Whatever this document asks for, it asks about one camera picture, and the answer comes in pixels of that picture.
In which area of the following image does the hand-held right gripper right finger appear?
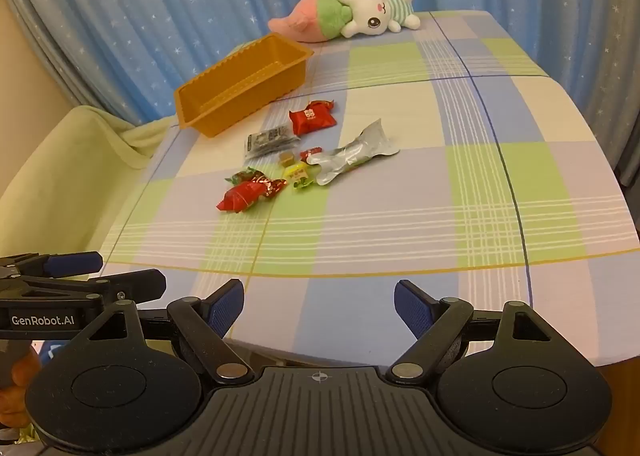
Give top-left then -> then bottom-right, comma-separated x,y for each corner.
385,279 -> 556,384

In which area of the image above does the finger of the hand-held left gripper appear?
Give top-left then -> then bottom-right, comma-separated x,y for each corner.
0,270 -> 167,307
0,251 -> 104,280

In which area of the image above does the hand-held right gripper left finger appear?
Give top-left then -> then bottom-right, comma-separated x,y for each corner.
75,278 -> 256,384

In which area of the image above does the plain red candy packet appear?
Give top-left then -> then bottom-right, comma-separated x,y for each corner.
216,181 -> 263,213

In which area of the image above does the green-ended candy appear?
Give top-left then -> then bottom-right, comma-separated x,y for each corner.
225,167 -> 266,184

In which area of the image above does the yellow candy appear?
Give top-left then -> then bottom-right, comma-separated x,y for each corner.
282,163 -> 315,193

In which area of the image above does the silver snack packet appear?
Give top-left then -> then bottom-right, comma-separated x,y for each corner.
306,118 -> 401,187

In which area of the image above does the dark sesame snack packet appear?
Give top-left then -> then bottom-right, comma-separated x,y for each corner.
244,125 -> 301,159

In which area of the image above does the red square snack packet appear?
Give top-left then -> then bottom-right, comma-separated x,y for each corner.
289,99 -> 337,135

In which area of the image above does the orange plastic tray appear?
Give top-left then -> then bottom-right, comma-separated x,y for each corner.
174,32 -> 315,138

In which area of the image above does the person's left hand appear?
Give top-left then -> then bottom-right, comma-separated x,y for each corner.
0,350 -> 44,430

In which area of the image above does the blue white patterned object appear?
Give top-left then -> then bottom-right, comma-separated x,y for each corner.
39,340 -> 66,364

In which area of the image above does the light green blanket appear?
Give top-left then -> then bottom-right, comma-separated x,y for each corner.
0,105 -> 177,259

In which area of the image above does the blue star-print curtain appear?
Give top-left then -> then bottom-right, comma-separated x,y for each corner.
0,0 -> 640,187

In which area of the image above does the rabbit plush with pink peach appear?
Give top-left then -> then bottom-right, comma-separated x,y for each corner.
267,0 -> 421,44

